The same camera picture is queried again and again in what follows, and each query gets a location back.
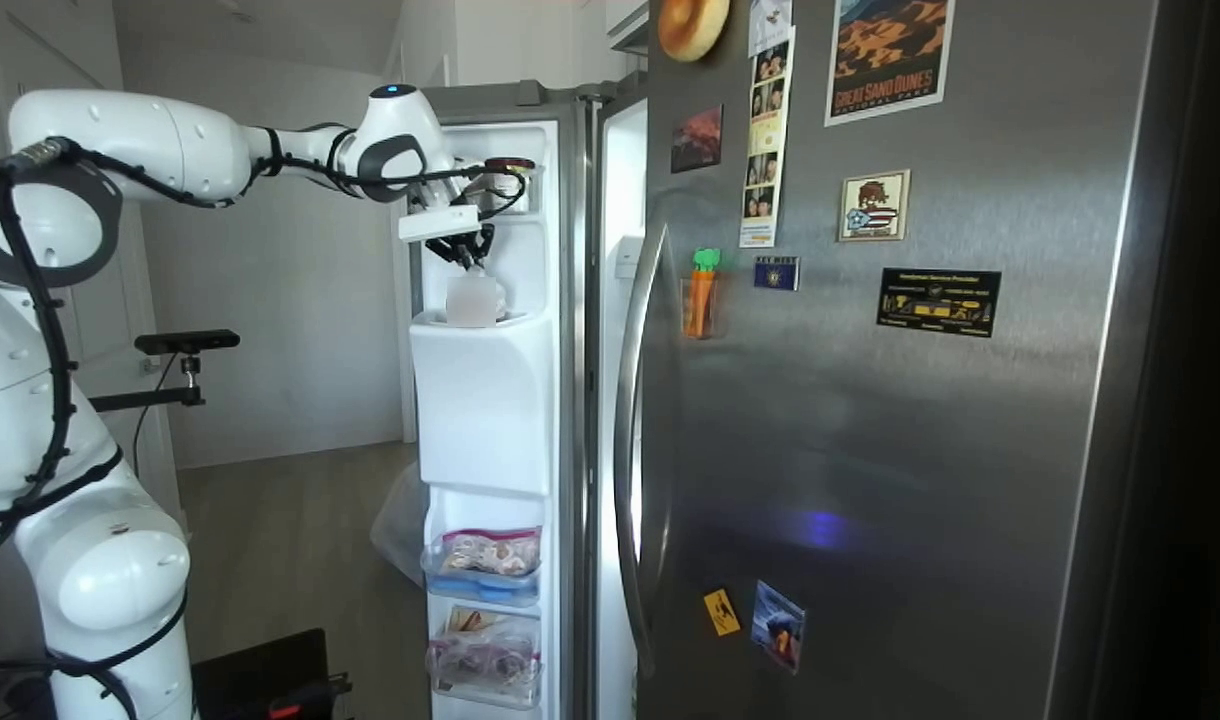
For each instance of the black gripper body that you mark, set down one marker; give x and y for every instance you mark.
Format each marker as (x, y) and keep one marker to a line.
(462, 250)

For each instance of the clear plastic food bag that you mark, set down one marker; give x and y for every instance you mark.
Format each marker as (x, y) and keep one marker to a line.
(476, 302)

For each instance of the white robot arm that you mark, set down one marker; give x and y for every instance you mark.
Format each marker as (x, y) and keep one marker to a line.
(105, 556)

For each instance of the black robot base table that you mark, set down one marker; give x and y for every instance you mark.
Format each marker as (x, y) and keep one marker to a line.
(270, 683)

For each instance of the stainless steel fridge door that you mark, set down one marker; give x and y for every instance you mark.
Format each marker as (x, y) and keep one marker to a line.
(934, 503)

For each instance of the white ice dispenser housing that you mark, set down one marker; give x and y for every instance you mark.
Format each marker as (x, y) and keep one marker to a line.
(487, 401)

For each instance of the open white freezer door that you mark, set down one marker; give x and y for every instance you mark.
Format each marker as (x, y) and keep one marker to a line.
(533, 256)

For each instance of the orange carrot magnet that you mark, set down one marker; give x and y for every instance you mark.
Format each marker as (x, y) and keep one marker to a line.
(701, 291)

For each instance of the dark red picture magnet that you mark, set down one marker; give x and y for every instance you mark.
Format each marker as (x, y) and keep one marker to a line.
(699, 142)

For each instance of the small blue magnet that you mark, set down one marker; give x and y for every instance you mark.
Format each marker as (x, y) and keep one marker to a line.
(775, 275)

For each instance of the bagel magnet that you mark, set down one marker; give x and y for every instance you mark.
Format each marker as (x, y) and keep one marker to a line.
(688, 29)

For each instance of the upper frozen food bag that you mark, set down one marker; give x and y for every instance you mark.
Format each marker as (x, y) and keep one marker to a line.
(491, 556)

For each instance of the frozen food bag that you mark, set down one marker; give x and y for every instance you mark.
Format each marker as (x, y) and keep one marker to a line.
(487, 654)
(491, 556)

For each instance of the photo strip magnet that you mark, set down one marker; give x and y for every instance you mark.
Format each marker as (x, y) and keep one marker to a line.
(765, 142)

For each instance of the lower frozen food bag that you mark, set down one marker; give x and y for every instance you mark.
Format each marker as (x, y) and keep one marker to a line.
(487, 654)

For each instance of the small framed picture magnet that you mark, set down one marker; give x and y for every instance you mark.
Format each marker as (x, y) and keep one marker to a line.
(875, 204)

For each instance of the yellow small magnet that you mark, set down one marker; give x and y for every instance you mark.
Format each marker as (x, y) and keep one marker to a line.
(720, 614)

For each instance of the orange poster magnet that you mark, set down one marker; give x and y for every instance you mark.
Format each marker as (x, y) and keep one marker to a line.
(885, 58)

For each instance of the blue photo magnet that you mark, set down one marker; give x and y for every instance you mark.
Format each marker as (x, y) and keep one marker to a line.
(776, 625)

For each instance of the black rectangular magnet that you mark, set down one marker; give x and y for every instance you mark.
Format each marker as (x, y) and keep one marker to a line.
(937, 302)

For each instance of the fridge door handle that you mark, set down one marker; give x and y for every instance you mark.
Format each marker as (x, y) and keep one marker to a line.
(624, 439)

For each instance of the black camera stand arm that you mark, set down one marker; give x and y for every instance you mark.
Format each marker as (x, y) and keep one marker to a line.
(174, 363)

